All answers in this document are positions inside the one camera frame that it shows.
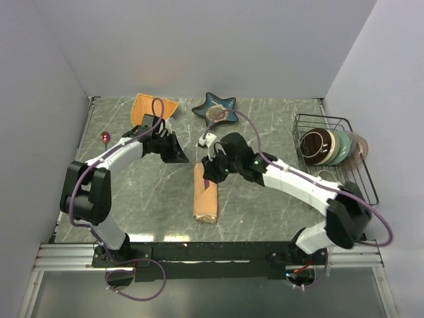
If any black wire dish rack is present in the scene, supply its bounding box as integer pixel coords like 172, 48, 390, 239
292, 113, 380, 207

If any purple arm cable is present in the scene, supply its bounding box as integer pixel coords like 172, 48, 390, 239
201, 109, 394, 290
69, 97, 166, 302

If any ribbed grey cup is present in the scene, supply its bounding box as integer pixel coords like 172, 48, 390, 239
312, 170, 338, 182

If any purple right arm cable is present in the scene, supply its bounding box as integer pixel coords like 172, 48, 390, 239
201, 109, 394, 290

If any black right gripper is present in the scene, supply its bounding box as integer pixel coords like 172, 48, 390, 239
201, 148, 242, 185

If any peach satin napkin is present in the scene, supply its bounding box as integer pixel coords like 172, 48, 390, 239
193, 163, 218, 223

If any brown bowl in rack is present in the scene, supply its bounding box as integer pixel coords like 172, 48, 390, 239
300, 128, 337, 166

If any blue star-shaped dish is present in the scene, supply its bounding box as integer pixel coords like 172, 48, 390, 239
191, 92, 239, 126

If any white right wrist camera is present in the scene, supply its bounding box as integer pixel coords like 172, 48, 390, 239
198, 133, 217, 157

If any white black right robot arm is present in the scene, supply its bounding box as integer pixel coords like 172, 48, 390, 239
198, 132, 371, 264

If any iridescent spoon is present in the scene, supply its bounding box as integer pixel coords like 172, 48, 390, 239
100, 131, 111, 146

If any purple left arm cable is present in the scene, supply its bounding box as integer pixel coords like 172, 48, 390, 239
69, 97, 166, 302

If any orange woven shield tray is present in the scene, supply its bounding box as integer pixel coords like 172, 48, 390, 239
131, 93, 178, 126

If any green plate in rack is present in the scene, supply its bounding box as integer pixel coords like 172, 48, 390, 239
328, 131, 352, 166

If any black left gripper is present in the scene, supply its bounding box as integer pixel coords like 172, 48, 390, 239
152, 131, 189, 164

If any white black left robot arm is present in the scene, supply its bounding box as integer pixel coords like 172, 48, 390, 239
60, 115, 189, 266

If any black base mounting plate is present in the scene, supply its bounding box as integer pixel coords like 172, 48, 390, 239
91, 241, 326, 282

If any aluminium frame rail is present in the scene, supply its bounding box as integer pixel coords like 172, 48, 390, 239
18, 243, 399, 317

